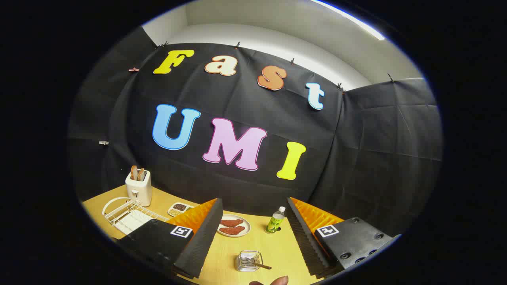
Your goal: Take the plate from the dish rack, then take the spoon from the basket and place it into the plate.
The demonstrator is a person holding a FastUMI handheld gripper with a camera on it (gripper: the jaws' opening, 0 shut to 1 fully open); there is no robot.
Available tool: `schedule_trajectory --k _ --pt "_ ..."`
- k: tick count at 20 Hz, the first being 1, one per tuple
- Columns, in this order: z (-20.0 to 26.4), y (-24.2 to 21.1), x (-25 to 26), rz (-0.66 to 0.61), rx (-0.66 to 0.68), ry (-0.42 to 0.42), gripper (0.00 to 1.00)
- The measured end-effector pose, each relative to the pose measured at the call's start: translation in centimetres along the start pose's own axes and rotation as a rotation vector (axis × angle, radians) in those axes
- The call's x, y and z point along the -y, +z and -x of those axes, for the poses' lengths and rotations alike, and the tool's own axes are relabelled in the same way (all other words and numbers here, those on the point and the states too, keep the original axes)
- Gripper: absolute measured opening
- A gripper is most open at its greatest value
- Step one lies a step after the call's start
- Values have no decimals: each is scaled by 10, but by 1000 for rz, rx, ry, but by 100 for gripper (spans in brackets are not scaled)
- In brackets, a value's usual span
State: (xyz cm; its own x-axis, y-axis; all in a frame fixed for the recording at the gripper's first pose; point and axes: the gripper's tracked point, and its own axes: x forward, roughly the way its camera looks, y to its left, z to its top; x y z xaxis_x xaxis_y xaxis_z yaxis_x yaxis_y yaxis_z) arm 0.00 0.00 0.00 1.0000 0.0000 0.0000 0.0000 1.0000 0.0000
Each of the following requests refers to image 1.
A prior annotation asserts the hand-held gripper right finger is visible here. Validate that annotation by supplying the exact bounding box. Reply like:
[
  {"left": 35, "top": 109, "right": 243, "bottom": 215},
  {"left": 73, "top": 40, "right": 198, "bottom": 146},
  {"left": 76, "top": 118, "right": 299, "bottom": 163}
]
[{"left": 286, "top": 197, "right": 401, "bottom": 278}]

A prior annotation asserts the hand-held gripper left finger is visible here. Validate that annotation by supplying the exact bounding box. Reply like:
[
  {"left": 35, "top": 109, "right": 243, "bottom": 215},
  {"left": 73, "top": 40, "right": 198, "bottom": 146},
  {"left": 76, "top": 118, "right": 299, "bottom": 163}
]
[{"left": 117, "top": 198, "right": 224, "bottom": 279}]

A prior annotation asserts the spoon with brown handle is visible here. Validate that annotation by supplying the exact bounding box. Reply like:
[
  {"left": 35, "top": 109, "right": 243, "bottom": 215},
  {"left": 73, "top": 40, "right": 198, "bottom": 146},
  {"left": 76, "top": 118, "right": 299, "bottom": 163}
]
[{"left": 241, "top": 257, "right": 273, "bottom": 270}]

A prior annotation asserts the metal wire basket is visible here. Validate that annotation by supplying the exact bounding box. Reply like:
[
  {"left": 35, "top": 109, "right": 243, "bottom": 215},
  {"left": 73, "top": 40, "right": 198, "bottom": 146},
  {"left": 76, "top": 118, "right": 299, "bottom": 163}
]
[{"left": 236, "top": 250, "right": 264, "bottom": 273}]

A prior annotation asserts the white wire dish rack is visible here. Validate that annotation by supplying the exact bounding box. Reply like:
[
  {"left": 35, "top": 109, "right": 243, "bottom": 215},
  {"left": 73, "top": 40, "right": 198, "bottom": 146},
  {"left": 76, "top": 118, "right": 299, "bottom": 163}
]
[{"left": 102, "top": 197, "right": 170, "bottom": 236}]

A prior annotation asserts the cream plate with meat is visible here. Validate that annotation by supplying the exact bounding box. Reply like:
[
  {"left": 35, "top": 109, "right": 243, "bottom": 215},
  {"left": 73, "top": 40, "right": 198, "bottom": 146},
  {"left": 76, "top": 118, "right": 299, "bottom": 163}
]
[{"left": 217, "top": 214, "right": 252, "bottom": 238}]

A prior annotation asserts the green label drink bottle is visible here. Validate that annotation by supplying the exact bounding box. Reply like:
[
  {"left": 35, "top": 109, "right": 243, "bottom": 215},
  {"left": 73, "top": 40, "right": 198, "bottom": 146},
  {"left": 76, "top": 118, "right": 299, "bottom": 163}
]
[{"left": 265, "top": 206, "right": 286, "bottom": 234}]

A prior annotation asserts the white divided tray of beans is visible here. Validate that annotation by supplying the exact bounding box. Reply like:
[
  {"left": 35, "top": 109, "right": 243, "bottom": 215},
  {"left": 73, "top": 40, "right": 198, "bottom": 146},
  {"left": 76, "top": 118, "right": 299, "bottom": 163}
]
[{"left": 168, "top": 202, "right": 194, "bottom": 217}]

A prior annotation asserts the white toaster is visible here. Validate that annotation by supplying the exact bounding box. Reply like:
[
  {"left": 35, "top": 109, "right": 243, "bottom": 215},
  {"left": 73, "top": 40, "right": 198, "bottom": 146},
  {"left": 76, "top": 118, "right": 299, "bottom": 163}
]
[{"left": 125, "top": 169, "right": 152, "bottom": 207}]

